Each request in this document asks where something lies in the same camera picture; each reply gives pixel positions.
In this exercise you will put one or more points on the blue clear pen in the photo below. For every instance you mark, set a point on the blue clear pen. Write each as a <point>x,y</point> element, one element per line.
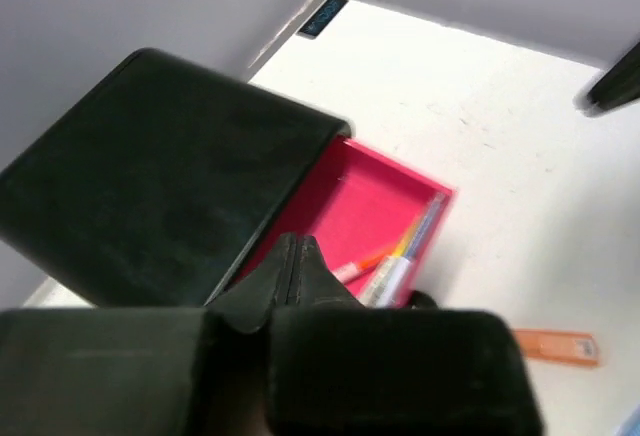
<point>386,285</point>

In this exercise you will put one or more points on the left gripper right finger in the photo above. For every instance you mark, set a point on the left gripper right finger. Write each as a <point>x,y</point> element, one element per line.
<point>311,282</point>

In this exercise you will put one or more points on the pink drawer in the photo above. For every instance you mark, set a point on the pink drawer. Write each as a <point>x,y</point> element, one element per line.
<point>357,203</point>

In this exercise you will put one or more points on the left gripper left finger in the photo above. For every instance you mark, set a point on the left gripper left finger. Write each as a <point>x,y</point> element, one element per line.
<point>246,306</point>

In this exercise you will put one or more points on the orange pen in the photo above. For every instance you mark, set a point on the orange pen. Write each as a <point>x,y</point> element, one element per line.
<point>355,269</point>

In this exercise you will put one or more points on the black drawer cabinet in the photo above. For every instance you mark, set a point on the black drawer cabinet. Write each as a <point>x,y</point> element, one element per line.
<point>155,187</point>

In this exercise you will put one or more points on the yellow pen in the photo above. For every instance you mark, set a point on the yellow pen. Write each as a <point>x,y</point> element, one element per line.
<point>407,238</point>

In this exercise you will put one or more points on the right logo sticker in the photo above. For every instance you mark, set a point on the right logo sticker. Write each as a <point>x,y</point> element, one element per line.
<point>321,18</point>

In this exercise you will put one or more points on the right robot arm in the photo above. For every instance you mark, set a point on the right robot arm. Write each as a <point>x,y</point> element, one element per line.
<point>616,88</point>

